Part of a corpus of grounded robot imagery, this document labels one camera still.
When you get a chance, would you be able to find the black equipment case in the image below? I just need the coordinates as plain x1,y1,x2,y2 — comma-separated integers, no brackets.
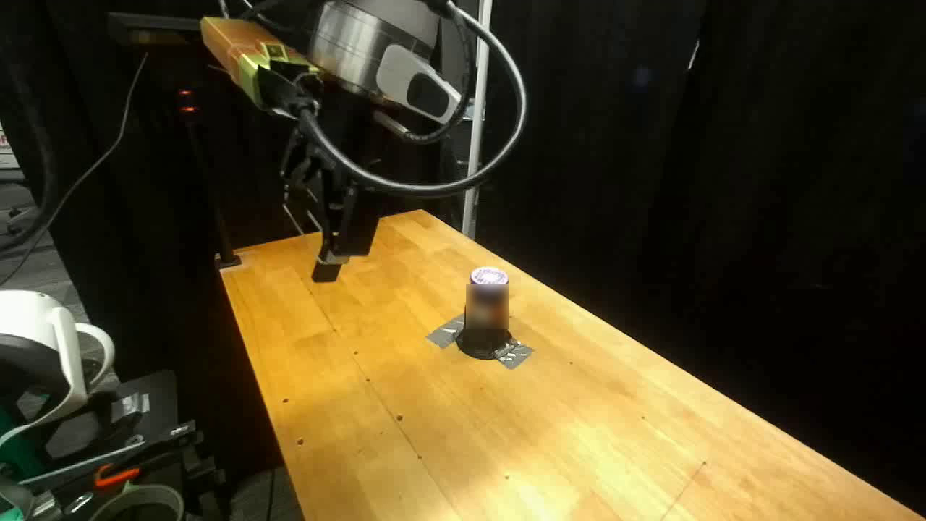
0,368,232,521

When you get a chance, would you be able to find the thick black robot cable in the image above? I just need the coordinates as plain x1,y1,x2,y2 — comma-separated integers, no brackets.
283,0,532,203

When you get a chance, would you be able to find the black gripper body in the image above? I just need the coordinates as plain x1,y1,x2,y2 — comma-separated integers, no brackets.
283,91,391,225

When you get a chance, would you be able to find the black camera tripod stand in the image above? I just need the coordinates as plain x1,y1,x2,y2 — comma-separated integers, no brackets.
174,45,245,272

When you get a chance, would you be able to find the black exterior camera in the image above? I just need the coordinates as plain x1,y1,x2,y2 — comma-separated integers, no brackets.
105,9,227,52

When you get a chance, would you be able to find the white vertical pole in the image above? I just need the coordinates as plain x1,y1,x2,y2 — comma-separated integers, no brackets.
459,0,499,239

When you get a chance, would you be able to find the white mug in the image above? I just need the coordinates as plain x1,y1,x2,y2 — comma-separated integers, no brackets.
0,285,118,449

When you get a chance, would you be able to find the black curtain backdrop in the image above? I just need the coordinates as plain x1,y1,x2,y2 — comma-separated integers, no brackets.
0,0,926,485

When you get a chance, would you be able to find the thin grey cable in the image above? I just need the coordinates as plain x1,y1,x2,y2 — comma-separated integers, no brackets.
0,48,154,253

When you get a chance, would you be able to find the yellow-green wrist camera box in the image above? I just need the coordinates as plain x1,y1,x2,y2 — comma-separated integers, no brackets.
196,15,323,110

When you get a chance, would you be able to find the brown cup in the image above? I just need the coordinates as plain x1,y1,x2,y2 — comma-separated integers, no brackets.
455,262,514,361

